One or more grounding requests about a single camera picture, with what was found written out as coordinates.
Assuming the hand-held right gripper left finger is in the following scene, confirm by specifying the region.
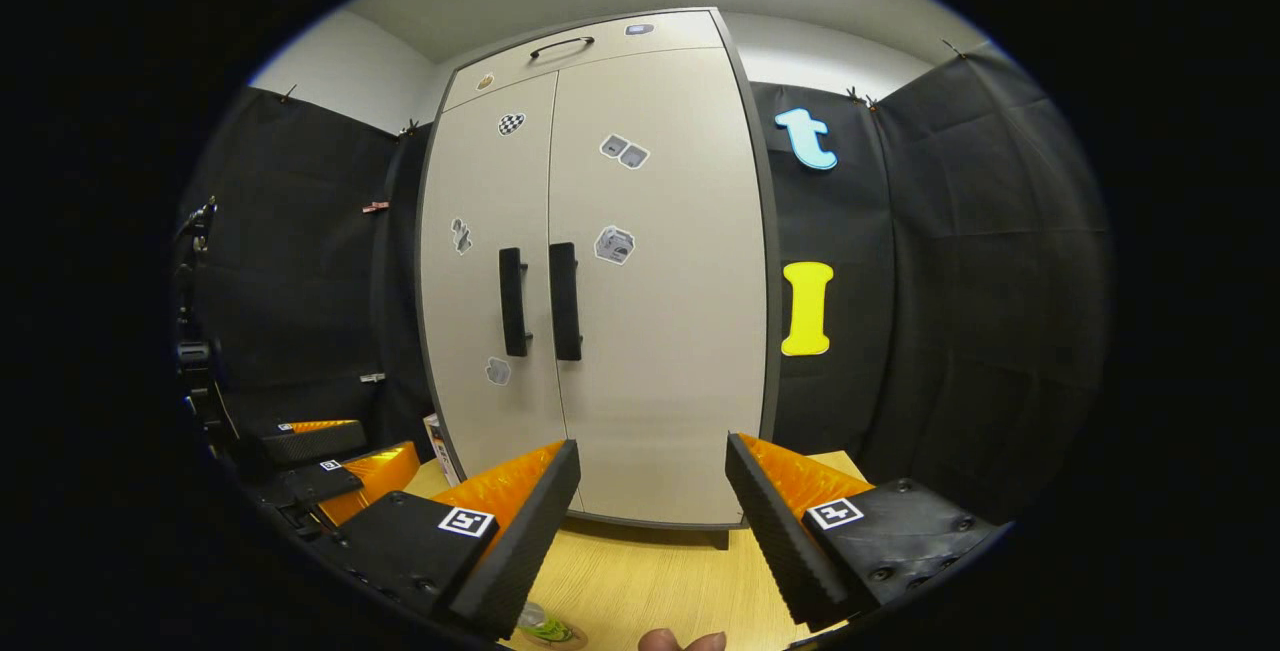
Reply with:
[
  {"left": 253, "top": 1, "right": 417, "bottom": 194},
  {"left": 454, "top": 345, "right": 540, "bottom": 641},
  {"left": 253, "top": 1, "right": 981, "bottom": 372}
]
[{"left": 315, "top": 439, "right": 583, "bottom": 640}]

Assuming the black right door handle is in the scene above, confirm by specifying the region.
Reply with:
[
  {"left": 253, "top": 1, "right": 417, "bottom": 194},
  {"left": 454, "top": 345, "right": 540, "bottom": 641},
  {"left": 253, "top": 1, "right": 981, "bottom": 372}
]
[{"left": 548, "top": 242, "right": 584, "bottom": 362}]

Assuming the green label bottle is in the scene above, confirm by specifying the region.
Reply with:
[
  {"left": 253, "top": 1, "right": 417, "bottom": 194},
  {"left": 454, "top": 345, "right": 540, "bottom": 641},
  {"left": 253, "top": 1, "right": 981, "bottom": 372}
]
[{"left": 517, "top": 601, "right": 576, "bottom": 644}]

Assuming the white cabinet door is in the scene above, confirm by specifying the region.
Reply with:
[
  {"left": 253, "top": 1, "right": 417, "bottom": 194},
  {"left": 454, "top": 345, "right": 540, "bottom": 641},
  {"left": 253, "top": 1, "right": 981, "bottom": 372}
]
[
  {"left": 418, "top": 71, "right": 586, "bottom": 514},
  {"left": 548, "top": 46, "right": 771, "bottom": 527}
]

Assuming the black left door handle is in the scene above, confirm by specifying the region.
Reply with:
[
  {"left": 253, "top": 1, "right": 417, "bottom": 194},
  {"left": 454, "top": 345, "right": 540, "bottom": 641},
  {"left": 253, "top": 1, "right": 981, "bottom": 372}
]
[{"left": 499, "top": 247, "right": 533, "bottom": 358}]

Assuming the black door handle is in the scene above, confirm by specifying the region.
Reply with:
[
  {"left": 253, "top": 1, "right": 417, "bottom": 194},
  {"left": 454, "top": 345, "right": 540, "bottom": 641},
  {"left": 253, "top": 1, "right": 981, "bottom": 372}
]
[
  {"left": 548, "top": 242, "right": 584, "bottom": 362},
  {"left": 499, "top": 247, "right": 533, "bottom": 358}
]

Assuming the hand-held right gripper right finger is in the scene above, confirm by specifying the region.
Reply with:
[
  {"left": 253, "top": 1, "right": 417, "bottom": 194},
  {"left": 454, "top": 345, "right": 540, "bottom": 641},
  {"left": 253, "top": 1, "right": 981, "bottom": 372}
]
[{"left": 725, "top": 431, "right": 1006, "bottom": 632}]

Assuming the grey white cabinet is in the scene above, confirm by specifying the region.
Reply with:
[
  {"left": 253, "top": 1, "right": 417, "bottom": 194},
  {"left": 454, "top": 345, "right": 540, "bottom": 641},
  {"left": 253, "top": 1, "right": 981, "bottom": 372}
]
[{"left": 413, "top": 6, "right": 783, "bottom": 550}]

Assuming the small white box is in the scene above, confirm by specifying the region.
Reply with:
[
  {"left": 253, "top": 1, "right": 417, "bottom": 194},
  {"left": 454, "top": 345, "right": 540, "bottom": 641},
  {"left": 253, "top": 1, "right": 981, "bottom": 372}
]
[{"left": 422, "top": 413, "right": 463, "bottom": 488}]

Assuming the black drawer handle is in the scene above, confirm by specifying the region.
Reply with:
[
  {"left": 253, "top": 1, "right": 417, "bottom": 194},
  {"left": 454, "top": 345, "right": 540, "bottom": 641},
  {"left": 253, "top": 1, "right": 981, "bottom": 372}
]
[{"left": 529, "top": 36, "right": 596, "bottom": 61}]

